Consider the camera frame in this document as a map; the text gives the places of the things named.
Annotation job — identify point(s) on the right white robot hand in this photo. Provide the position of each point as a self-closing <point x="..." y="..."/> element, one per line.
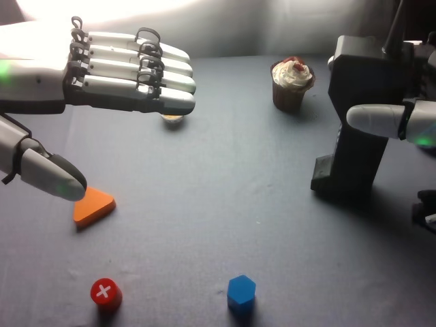
<point x="381" y="119"/>

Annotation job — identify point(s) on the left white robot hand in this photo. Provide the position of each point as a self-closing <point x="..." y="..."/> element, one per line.
<point x="34" y="78"/>

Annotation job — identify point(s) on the black handheld device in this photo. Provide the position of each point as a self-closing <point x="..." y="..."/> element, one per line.
<point x="364" y="81"/>

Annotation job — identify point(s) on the toy cupcake with white frosting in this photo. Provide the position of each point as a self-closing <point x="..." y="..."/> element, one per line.
<point x="292" y="85"/>

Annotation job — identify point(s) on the orange triangle block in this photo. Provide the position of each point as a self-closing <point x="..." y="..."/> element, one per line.
<point x="95" y="207"/>

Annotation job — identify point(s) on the small cup with orange filling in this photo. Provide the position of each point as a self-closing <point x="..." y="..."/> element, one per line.
<point x="173" y="119"/>

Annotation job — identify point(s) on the white backdrop sheet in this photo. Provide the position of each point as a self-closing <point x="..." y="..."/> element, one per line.
<point x="255" y="27"/>

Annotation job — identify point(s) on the grey table cloth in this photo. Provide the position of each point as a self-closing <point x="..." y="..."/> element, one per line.
<point x="204" y="211"/>

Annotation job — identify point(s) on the blue hexagon block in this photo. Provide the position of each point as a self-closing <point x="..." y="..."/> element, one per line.
<point x="241" y="292"/>

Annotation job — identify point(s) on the red cylinder block white cross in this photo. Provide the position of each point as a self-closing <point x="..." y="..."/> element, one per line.
<point x="105" y="293"/>

